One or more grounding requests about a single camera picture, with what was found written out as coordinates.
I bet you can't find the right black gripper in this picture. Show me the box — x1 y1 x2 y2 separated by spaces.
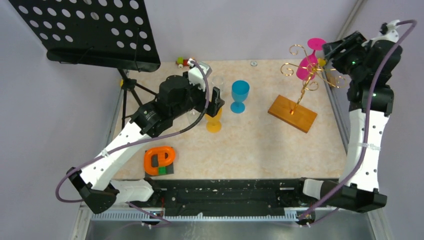
319 31 369 81

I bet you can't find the yellow wine glass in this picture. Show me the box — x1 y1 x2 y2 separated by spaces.
205 108 223 133

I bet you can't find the tall clear wine glass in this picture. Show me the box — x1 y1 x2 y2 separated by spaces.
211 75 226 97

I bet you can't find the blue wine glass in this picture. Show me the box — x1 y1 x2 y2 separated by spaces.
230 80 250 114

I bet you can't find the pink wine glass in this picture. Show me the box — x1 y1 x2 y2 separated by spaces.
296 37 327 81

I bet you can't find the patterned clear glass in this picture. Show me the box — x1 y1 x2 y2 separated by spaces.
186 110 200 125

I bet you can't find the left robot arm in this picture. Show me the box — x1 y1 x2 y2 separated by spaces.
68 73 225 214

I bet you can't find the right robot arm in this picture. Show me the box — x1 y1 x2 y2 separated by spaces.
293 29 403 213

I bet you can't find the wooden gold wine glass rack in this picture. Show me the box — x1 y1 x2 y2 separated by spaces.
267 44 348 133

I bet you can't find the yellow block at edge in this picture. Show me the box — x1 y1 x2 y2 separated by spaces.
317 58 327 67

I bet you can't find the grey corner pipe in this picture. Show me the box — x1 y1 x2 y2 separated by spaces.
336 0 368 41

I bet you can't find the red green toy train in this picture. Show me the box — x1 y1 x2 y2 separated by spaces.
175 57 195 69

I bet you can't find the orange tape dispenser toy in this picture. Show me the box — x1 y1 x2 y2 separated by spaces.
143 146 176 177

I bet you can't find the black perforated music stand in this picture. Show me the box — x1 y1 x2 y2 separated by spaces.
6 0 161 118

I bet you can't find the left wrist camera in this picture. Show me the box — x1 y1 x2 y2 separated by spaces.
187 58 212 92

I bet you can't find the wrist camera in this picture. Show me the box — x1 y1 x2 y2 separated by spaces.
378 19 400 43
187 58 212 92

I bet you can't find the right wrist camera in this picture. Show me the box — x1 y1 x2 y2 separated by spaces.
378 19 400 43

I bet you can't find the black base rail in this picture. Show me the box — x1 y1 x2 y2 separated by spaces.
131 178 316 217

